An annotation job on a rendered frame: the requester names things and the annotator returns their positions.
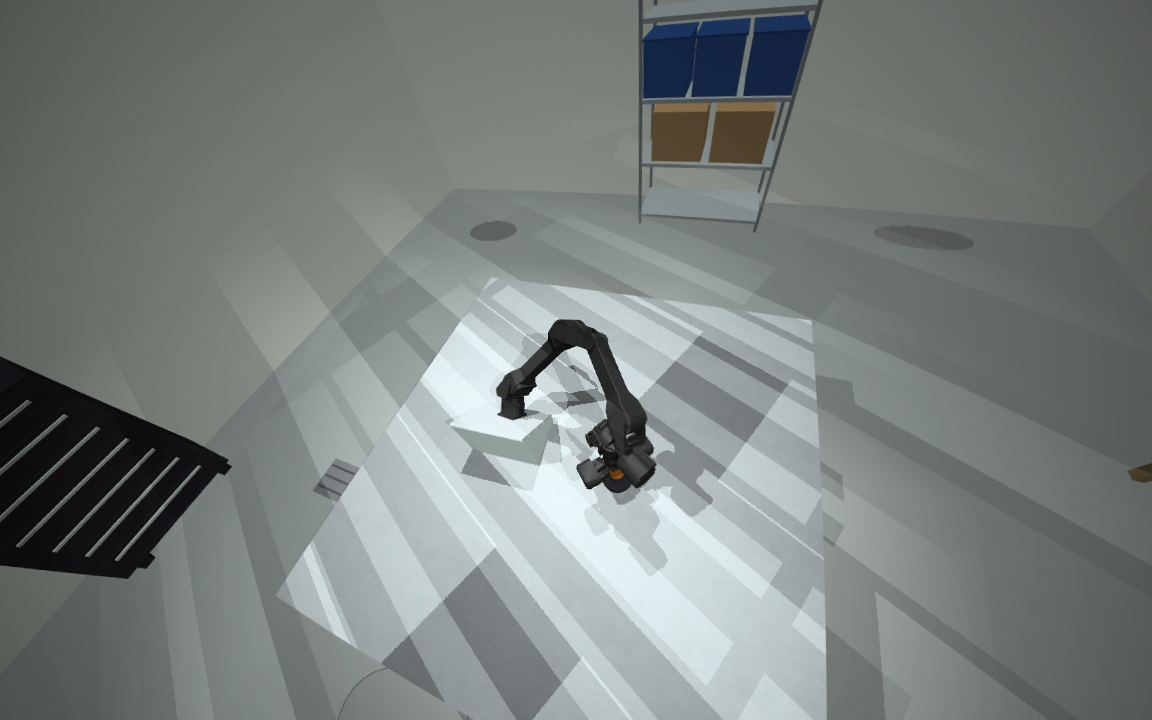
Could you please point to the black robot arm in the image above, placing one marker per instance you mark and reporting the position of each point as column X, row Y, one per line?
column 624, row 412

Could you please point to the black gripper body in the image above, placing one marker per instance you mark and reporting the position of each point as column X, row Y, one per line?
column 592, row 474

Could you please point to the dark grey round pedestal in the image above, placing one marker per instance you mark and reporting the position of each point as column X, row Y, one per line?
column 618, row 485

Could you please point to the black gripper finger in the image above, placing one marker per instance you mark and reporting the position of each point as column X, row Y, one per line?
column 596, row 461

